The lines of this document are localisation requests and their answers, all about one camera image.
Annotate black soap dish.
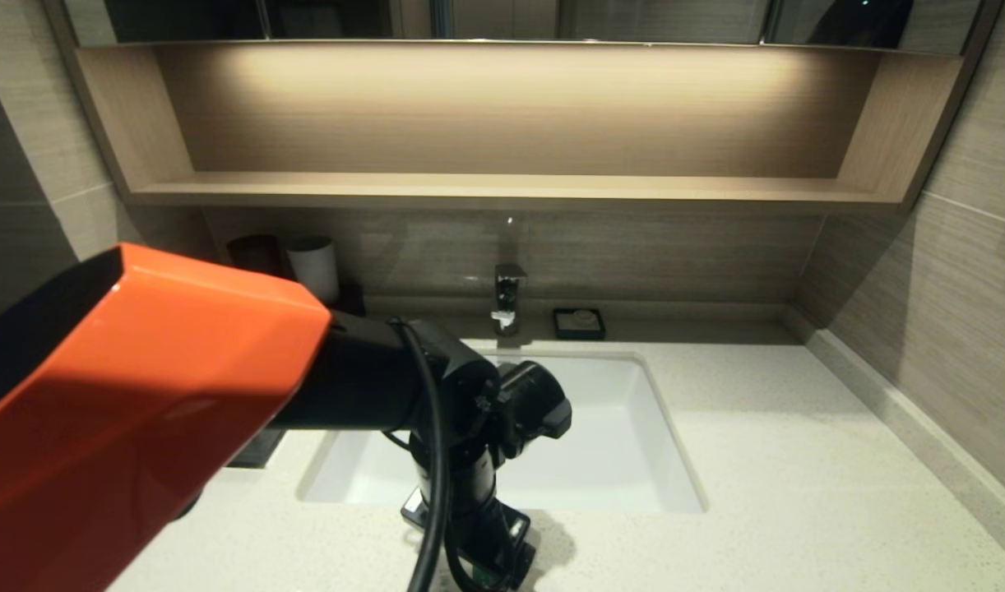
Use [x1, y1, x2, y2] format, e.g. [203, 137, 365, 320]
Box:
[553, 309, 607, 342]

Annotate black drawer amenity box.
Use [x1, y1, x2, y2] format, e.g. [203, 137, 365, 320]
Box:
[225, 428, 288, 469]

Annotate mirror cabinet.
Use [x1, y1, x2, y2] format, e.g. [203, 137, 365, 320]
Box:
[65, 0, 984, 57]

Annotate wooden wall shelf niche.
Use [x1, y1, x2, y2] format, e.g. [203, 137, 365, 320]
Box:
[46, 39, 1001, 215]

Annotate grey plastic cup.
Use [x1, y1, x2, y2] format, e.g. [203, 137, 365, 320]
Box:
[285, 236, 340, 307]

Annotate chrome faucet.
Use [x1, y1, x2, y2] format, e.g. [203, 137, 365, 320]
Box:
[492, 264, 529, 338]

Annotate white sink basin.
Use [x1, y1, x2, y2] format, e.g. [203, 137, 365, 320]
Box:
[297, 348, 709, 516]

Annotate black cylindrical cup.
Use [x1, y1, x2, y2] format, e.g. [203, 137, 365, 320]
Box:
[227, 234, 288, 279]

